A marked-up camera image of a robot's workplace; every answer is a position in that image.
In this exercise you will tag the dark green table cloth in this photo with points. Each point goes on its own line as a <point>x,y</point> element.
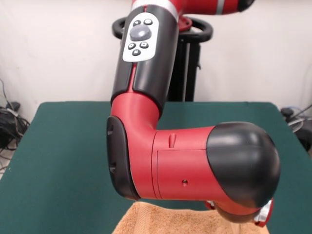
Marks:
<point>61,170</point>

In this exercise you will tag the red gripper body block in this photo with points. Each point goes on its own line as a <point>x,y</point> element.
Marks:
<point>267,217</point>

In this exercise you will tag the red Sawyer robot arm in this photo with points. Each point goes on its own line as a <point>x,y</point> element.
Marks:
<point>180,165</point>

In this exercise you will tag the orange terry towel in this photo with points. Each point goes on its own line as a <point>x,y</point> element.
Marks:
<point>170,219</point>

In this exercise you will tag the black stand base with caster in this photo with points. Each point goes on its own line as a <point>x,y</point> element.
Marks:
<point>306,139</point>

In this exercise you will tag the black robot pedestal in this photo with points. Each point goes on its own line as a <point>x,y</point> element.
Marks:
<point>190,68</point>

